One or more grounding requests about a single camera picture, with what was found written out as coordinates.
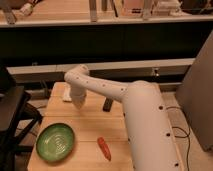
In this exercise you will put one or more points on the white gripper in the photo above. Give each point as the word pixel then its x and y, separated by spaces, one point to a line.
pixel 78 96

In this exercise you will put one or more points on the white sponge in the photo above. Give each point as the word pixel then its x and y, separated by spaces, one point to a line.
pixel 66 95

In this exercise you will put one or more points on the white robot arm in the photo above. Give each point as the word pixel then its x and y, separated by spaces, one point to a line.
pixel 150 134

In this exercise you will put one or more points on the dark ceramic cup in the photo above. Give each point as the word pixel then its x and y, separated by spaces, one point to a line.
pixel 107 105

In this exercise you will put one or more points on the green ribbed plate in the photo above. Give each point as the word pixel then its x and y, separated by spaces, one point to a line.
pixel 55 142

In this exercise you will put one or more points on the red chili pepper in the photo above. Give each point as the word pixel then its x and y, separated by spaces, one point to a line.
pixel 104 148

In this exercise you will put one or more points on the wooden back bench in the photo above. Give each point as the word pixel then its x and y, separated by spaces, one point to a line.
pixel 37 13

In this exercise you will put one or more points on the grey cabinet panel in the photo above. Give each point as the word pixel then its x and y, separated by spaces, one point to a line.
pixel 195 95

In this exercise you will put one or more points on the grey metal rail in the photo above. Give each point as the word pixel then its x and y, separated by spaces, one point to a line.
pixel 106 70

